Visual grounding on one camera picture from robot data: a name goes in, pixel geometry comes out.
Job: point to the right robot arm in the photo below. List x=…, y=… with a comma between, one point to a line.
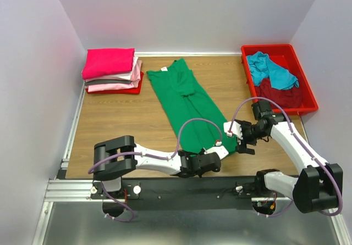
x=319, y=184

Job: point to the red folded t-shirt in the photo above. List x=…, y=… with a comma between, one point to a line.
x=135, y=90

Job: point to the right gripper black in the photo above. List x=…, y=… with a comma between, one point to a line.
x=241, y=146

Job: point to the blue t-shirt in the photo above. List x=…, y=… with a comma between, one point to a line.
x=262, y=67

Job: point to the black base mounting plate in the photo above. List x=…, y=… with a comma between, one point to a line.
x=236, y=192

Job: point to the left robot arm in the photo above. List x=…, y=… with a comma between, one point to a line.
x=117, y=157

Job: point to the magenta folded t-shirt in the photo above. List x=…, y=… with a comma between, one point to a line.
x=107, y=61

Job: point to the light pink folded t-shirt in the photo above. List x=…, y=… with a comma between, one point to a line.
x=136, y=77

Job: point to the dark red t-shirt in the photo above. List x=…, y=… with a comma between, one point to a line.
x=291, y=98

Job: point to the grey folded t-shirt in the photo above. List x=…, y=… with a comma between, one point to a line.
x=106, y=81

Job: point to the red plastic bin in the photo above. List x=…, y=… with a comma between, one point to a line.
x=283, y=55

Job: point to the green t-shirt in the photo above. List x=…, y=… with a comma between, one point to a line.
x=183, y=98

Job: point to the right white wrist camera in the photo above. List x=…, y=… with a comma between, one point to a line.
x=233, y=129

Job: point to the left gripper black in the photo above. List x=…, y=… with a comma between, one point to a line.
x=202, y=154

